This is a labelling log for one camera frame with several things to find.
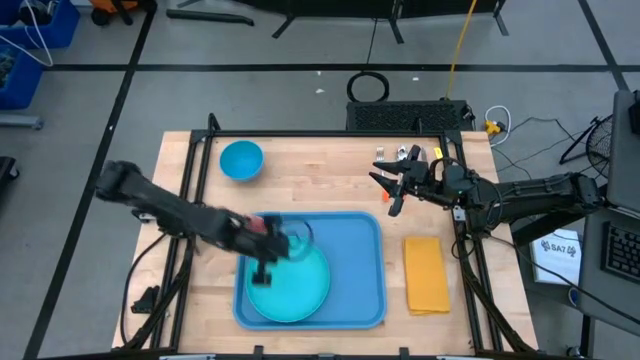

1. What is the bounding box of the black small clamp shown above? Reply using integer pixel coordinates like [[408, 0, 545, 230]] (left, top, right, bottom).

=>
[[130, 284, 162, 316]]

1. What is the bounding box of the white thin cable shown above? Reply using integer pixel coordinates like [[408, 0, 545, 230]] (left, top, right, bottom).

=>
[[0, 0, 55, 68]]

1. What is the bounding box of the black wire fan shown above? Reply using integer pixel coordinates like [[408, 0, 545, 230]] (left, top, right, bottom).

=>
[[558, 113, 615, 179]]

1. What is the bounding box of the black perforated box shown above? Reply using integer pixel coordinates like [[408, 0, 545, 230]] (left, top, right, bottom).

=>
[[345, 99, 475, 133]]

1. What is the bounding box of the white looped cable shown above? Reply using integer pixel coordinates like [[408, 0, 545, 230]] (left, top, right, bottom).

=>
[[483, 104, 513, 147]]

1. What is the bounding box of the gray monitor back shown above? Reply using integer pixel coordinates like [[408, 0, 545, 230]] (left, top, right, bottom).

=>
[[606, 88, 640, 214]]

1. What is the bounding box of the black keyboard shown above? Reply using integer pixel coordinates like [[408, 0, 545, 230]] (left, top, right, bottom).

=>
[[601, 221, 640, 286]]

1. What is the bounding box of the clear glass cup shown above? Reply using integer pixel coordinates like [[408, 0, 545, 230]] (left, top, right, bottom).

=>
[[243, 213, 316, 262]]

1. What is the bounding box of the black bar on floor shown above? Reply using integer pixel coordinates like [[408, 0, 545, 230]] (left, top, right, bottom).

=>
[[165, 8, 256, 28]]

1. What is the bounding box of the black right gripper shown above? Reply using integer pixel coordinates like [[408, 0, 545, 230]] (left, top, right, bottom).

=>
[[368, 143, 454, 219]]

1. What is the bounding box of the yellow hanging cable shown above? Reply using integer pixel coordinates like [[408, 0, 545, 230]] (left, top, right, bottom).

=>
[[445, 0, 479, 100]]

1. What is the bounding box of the blue storage bin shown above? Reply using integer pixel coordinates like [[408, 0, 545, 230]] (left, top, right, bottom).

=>
[[0, 43, 45, 111], [0, 0, 81, 50]]

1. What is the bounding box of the blue plastic tray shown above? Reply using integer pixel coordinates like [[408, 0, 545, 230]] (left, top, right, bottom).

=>
[[232, 210, 389, 331]]

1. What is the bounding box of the black thick cable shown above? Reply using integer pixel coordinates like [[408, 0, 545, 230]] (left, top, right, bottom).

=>
[[119, 231, 167, 346]]

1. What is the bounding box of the yellow cloth napkin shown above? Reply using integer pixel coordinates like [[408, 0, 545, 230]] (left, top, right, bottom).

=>
[[403, 236, 452, 316]]

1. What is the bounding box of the gray metal bar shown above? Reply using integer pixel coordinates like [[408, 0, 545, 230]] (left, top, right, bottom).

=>
[[0, 113, 45, 131]]

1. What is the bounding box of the orange and black machine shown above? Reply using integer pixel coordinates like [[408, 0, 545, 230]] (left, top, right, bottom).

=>
[[88, 0, 159, 27]]

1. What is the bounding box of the white paper sign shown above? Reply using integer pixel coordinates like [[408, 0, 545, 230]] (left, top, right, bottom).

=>
[[529, 228, 584, 287]]

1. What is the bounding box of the teal round plate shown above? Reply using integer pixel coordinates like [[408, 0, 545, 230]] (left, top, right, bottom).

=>
[[244, 233, 332, 324]]

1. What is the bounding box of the black partition screen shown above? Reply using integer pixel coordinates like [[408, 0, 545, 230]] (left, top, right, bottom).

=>
[[234, 0, 510, 45]]

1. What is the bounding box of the blue round bowl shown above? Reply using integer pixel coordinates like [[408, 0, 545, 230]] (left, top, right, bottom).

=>
[[218, 139, 265, 182]]

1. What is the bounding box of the fork with orange handle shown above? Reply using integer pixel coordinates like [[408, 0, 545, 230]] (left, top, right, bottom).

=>
[[374, 145, 391, 203]]

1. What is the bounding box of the black coiled cable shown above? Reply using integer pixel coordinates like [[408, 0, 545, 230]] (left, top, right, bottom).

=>
[[346, 70, 391, 104]]

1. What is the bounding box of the gray desk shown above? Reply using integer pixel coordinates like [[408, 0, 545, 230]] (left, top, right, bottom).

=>
[[569, 207, 640, 337]]

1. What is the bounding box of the black thin floor cable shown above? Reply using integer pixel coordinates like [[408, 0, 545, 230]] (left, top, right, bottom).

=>
[[492, 115, 594, 176]]

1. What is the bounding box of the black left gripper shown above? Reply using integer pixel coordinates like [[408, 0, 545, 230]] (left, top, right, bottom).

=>
[[219, 212, 292, 288]]

